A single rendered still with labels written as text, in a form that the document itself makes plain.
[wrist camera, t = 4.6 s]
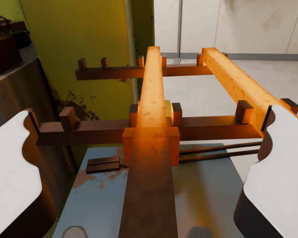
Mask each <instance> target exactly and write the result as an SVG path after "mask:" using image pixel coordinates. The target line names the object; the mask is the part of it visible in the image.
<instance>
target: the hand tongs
mask: <svg viewBox="0 0 298 238"><path fill-rule="evenodd" d="M261 143H262V141H259V142H250V143H242V144H230V145H221V146H212V147H204V148H195V149H187V150H179V154H188V153H200V152H208V151H216V150H225V149H234V148H242V147H251V146H259V145H261ZM258 152H259V149H256V150H247V151H239V152H230V153H219V154H210V155H201V156H193V157H184V158H179V162H191V161H199V160H208V159H216V158H225V157H233V156H241V155H250V154H258ZM120 166H121V167H122V168H128V167H127V166H126V160H125V157H123V158H121V159H120V157H119V156H115V157H106V158H97V159H89V160H88V163H87V167H86V174H92V173H100V172H109V171H117V170H120Z"/></svg>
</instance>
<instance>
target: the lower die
mask: <svg viewBox="0 0 298 238"><path fill-rule="evenodd" d="M8 22H9V25H10V27H11V29H12V31H13V32H14V31H18V30H23V31H27V28H26V25H25V22H24V21H17V22H11V20H10V19H8ZM0 25H1V27H2V30H3V31H4V33H5V34H7V33H9V29H8V26H7V24H6V21H5V20H0ZM0 35H1V34H0ZM28 43H31V40H30V37H29V35H27V36H26V38H25V39H23V40H20V41H17V42H16V45H17V48H19V47H21V46H24V45H26V44H28Z"/></svg>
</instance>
